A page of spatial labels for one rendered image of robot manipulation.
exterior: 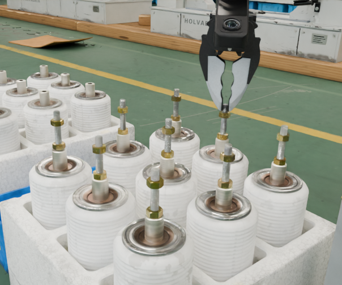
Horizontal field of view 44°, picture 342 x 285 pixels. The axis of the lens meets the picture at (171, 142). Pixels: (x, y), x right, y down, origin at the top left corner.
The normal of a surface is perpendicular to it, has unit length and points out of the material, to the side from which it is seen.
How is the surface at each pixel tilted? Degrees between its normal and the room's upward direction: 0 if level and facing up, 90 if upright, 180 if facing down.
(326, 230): 0
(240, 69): 90
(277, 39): 90
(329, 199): 0
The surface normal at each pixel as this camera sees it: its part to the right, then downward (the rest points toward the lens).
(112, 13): 0.74, 0.28
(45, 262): -0.76, 0.22
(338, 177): 0.04, -0.92
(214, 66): -0.17, 0.37
